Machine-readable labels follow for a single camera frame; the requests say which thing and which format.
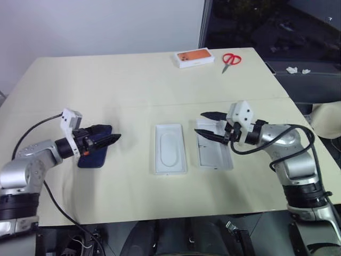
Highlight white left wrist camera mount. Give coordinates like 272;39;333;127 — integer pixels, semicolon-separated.
60;108;83;158

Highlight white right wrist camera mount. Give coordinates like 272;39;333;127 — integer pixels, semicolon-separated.
226;100;255;146

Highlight white phone box lid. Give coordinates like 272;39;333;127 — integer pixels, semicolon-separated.
196;118;234;171

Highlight white phone box base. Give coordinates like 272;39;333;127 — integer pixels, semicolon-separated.
153;122;189;176

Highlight dark glass window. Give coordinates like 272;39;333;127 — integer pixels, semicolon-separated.
198;0;341;65

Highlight red handled scissors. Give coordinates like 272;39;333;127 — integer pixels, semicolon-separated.
221;52;242;74

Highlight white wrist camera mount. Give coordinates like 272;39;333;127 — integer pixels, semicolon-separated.
60;108;83;158
226;100;255;146

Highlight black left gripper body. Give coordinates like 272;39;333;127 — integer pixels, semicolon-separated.
72;127;94;157

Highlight beige cushion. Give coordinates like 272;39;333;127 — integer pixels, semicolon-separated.
310;101;341;139

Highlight white box with orange print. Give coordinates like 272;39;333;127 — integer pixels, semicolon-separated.
174;49;216;69

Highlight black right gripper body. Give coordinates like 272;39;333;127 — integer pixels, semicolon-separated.
222;118;242;146

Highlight small metal clasp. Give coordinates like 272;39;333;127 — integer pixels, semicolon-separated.
225;220;239;233

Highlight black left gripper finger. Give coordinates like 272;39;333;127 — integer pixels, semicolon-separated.
89;124;109;135
92;133;123;150

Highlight dark blue phone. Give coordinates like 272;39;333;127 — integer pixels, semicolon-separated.
77;124;113;169

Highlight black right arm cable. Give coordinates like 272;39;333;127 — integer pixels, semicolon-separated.
230;124;318;171

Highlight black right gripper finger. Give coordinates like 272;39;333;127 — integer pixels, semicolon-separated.
200;111;229;122
193;129;230;146

